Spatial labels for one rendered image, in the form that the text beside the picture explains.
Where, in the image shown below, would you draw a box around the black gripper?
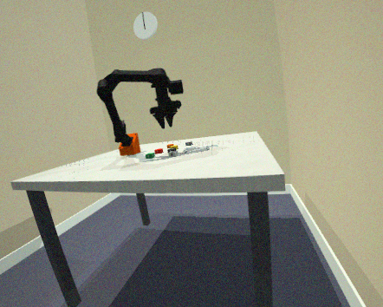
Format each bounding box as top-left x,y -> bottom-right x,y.
149,95 -> 178,128

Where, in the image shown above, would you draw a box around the green block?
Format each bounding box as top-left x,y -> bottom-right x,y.
145,153 -> 155,159

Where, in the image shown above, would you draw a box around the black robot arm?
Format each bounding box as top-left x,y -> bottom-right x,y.
96,68 -> 184,147

